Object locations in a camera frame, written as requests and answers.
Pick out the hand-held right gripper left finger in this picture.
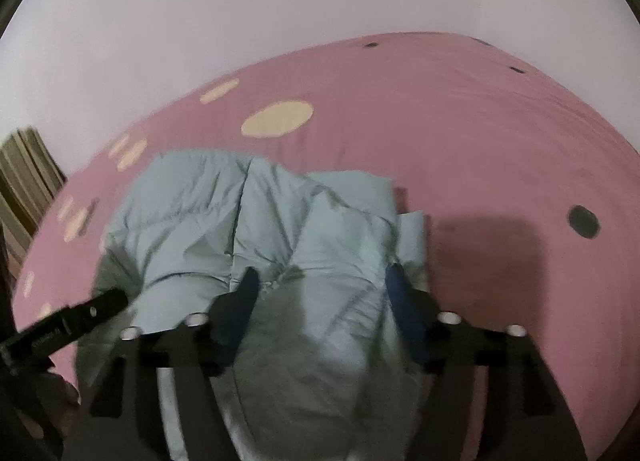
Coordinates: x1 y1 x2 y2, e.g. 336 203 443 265
61 266 261 461

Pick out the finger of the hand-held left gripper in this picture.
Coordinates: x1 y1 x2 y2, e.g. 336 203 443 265
0 288 129 376

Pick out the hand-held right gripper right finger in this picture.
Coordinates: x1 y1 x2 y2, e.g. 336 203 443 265
385 262 588 461

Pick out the light blue-grey garment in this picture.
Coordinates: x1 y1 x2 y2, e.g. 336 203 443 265
75 150 432 461

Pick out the person's left hand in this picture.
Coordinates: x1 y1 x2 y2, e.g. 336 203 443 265
20 360 82 444

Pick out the striped beige curtain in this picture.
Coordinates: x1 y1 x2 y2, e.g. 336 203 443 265
0 126 67 267

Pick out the pink dotted bed sheet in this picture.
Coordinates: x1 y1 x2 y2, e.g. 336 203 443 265
11 32 640 461

